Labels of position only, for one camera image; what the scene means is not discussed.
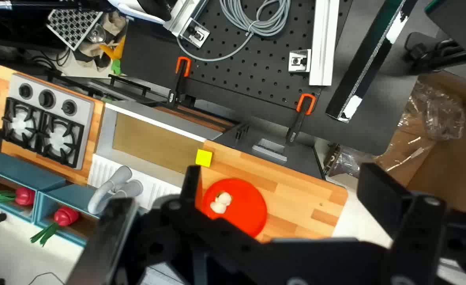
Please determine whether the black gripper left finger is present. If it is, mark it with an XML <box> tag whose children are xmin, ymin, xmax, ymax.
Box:
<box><xmin>64</xmin><ymin>164</ymin><xmax>276</xmax><ymax>285</ymax></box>

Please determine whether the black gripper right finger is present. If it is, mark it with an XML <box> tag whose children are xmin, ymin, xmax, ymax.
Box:
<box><xmin>265</xmin><ymin>162</ymin><xmax>466</xmax><ymax>285</ymax></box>

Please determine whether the red round plate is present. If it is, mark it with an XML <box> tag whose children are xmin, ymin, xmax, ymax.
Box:
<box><xmin>199</xmin><ymin>177</ymin><xmax>270</xmax><ymax>238</ymax></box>

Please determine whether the wooden toy kitchen counter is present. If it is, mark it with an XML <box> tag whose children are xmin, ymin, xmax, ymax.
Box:
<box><xmin>194</xmin><ymin>137</ymin><xmax>349</xmax><ymax>245</ymax></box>

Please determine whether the white toy faucet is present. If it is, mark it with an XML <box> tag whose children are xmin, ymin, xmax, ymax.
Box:
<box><xmin>85</xmin><ymin>164</ymin><xmax>145</xmax><ymax>216</ymax></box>

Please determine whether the red toy radish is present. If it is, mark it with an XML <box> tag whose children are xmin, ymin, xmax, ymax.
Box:
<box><xmin>0</xmin><ymin>185</ymin><xmax>36</xmax><ymax>208</ymax></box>
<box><xmin>30</xmin><ymin>204</ymin><xmax>82</xmax><ymax>246</ymax></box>

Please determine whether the white cloth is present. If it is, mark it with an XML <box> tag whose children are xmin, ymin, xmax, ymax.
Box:
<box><xmin>330</xmin><ymin>188</ymin><xmax>396</xmax><ymax>250</ymax></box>

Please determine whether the brown cardboard box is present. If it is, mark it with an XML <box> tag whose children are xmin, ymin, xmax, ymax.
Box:
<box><xmin>374</xmin><ymin>69</ymin><xmax>466</xmax><ymax>213</ymax></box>

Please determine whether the grey toy sink basin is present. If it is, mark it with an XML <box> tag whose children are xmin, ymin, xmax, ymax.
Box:
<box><xmin>94</xmin><ymin>101</ymin><xmax>208</xmax><ymax>178</ymax></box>

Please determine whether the teal toy shelf unit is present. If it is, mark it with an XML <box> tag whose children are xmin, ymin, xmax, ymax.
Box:
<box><xmin>0</xmin><ymin>150</ymin><xmax>99</xmax><ymax>248</ymax></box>

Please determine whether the small yellow block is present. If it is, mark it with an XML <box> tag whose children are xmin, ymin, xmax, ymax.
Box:
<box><xmin>194</xmin><ymin>148</ymin><xmax>214</xmax><ymax>169</ymax></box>

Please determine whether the crumpled clear plastic wrap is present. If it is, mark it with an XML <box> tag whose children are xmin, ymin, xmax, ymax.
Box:
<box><xmin>398</xmin><ymin>82</ymin><xmax>466</xmax><ymax>145</ymax></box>

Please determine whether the grey toy stove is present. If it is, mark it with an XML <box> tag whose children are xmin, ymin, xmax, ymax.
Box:
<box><xmin>0</xmin><ymin>71</ymin><xmax>94</xmax><ymax>170</ymax></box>

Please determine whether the black bar with white tape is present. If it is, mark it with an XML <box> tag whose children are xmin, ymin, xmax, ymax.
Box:
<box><xmin>323</xmin><ymin>0</ymin><xmax>418</xmax><ymax>124</ymax></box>

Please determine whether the black perforated board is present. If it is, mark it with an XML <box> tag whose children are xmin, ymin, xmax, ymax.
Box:
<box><xmin>120</xmin><ymin>0</ymin><xmax>352</xmax><ymax>131</ymax></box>

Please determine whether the white perforated rack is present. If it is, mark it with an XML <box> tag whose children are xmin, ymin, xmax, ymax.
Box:
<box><xmin>45</xmin><ymin>6</ymin><xmax>105</xmax><ymax>52</ymax></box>

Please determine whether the orange handled black clamp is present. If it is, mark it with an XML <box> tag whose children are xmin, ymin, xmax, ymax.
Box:
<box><xmin>284</xmin><ymin>91</ymin><xmax>319</xmax><ymax>145</ymax></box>
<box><xmin>167</xmin><ymin>55</ymin><xmax>194</xmax><ymax>105</ymax></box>

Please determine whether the small metal bracket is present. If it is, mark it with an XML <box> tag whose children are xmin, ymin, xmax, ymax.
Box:
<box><xmin>287</xmin><ymin>47</ymin><xmax>312</xmax><ymax>74</ymax></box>
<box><xmin>180</xmin><ymin>17</ymin><xmax>211</xmax><ymax>48</ymax></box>

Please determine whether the white aluminium rail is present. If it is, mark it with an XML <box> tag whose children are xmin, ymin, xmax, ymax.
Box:
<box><xmin>308</xmin><ymin>0</ymin><xmax>342</xmax><ymax>88</ymax></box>

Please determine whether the coiled grey cable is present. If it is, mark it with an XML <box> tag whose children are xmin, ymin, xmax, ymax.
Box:
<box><xmin>175</xmin><ymin>0</ymin><xmax>292</xmax><ymax>64</ymax></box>

